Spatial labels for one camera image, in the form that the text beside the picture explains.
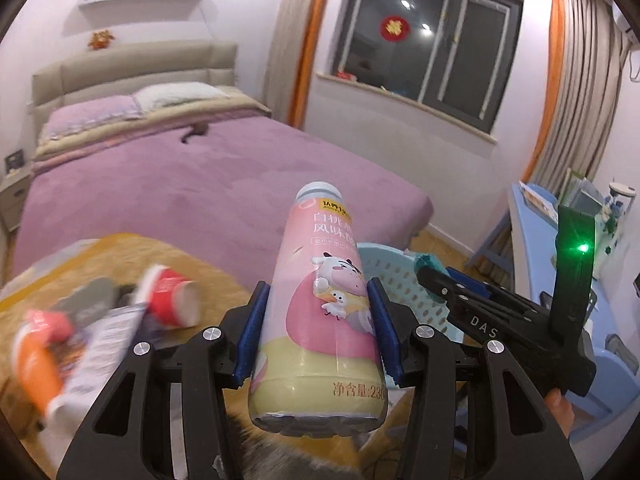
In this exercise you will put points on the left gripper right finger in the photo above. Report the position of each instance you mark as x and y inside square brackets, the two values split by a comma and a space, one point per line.
[384, 313]

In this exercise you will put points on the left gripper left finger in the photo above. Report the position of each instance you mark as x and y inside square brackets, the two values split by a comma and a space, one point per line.
[249, 319]

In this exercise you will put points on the pink yogurt drink bottle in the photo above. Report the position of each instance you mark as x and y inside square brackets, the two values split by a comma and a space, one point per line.
[317, 371]

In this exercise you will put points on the orange soymilk paper cup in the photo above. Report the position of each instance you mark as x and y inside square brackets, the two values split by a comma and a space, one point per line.
[43, 356]

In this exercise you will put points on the blue white milk carton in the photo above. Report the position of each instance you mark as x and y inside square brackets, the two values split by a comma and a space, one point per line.
[109, 339]

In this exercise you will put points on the right human hand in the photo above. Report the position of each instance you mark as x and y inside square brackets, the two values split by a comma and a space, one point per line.
[561, 410]

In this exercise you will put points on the blue desk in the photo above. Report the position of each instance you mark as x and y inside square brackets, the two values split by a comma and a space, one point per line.
[615, 387]

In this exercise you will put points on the light blue mesh basket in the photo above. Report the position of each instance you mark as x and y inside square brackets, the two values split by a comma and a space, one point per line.
[395, 269]

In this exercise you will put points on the red white paper cup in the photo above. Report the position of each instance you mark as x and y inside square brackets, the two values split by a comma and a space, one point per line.
[172, 298]

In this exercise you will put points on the round yellow panda rug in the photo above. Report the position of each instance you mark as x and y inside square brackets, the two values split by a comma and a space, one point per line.
[86, 281]

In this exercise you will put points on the bed with purple blanket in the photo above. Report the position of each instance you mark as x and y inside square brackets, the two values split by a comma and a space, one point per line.
[223, 197]

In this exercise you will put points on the small dark object on bed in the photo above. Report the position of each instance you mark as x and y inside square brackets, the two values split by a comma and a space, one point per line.
[196, 130]

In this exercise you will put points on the white pillow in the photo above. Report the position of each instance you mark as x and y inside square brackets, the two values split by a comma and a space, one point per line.
[158, 96]

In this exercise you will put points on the grey bedside nightstand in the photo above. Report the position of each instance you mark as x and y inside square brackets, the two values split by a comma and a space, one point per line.
[14, 189]

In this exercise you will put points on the purple pillow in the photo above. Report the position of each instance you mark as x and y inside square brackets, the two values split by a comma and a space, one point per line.
[80, 117]

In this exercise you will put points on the right beige orange curtain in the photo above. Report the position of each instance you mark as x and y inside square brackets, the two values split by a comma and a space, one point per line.
[586, 57]

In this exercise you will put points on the beige orange curtain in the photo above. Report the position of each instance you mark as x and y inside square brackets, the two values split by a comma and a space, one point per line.
[291, 59]
[586, 57]

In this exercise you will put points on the beige padded headboard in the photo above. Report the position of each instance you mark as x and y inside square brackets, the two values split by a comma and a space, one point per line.
[130, 67]

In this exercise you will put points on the dark framed window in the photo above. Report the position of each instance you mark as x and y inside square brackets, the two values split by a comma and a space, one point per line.
[456, 60]

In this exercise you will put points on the red window decoration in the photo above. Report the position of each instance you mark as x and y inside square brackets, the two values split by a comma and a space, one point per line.
[394, 28]

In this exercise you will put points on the orange plush toy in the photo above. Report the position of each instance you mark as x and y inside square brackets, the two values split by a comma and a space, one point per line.
[100, 40]

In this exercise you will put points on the left beige orange curtain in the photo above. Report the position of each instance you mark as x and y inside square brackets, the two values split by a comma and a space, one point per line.
[291, 59]

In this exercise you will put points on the picture frame on nightstand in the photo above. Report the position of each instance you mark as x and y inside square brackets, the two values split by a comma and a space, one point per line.
[14, 161]

